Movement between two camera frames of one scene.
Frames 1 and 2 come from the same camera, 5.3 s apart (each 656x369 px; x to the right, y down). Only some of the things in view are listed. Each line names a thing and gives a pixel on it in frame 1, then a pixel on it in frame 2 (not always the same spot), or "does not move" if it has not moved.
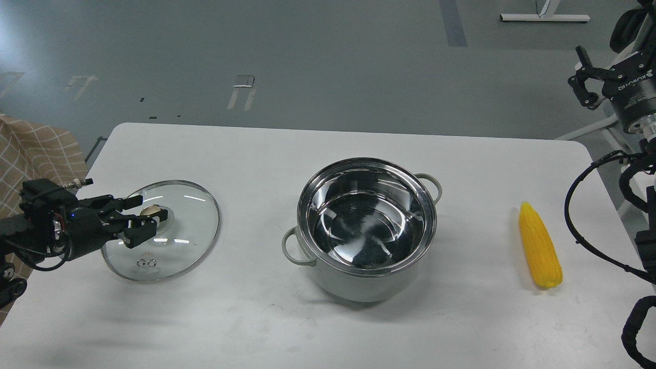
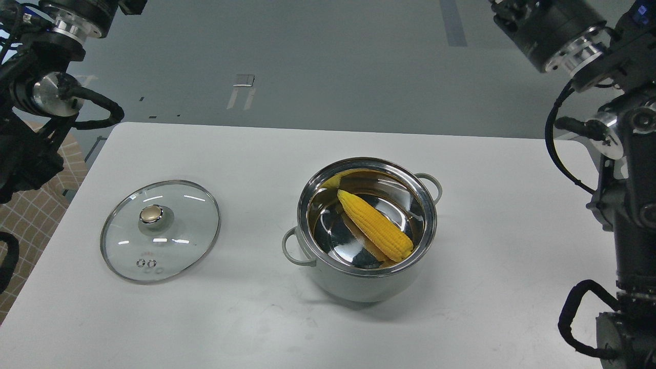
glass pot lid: x=182 y=242 does not move
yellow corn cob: x=540 y=244 to x=398 y=243
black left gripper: x=56 y=222 to x=83 y=20
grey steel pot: x=365 y=225 does not move
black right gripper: x=630 y=84 to x=558 y=35
